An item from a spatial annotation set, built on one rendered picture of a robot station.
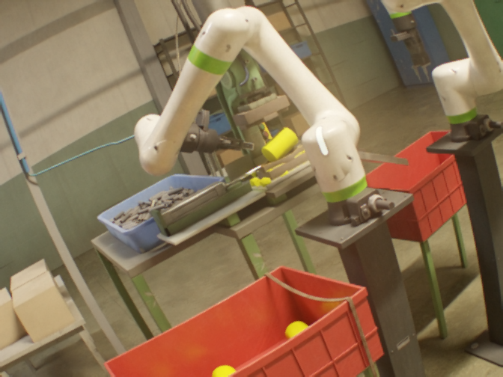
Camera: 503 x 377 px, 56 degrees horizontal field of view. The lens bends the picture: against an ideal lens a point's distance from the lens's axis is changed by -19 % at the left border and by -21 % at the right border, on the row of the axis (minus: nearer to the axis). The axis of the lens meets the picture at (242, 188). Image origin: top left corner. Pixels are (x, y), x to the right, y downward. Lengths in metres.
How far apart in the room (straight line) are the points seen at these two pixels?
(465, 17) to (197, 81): 0.79
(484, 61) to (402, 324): 0.85
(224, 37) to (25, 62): 5.71
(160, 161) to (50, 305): 1.44
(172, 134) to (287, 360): 0.70
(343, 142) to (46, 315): 1.88
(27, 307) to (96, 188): 4.34
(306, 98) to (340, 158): 0.23
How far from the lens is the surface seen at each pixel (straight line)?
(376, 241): 1.51
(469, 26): 1.55
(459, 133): 1.77
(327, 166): 1.42
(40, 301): 2.81
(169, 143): 1.56
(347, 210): 1.46
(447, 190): 2.18
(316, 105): 1.57
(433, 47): 7.99
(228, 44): 1.43
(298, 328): 1.54
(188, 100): 1.50
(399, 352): 1.69
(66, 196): 6.92
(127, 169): 7.07
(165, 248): 1.81
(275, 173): 1.84
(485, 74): 1.68
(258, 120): 1.83
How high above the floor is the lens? 1.42
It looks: 13 degrees down
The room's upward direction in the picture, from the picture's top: 24 degrees counter-clockwise
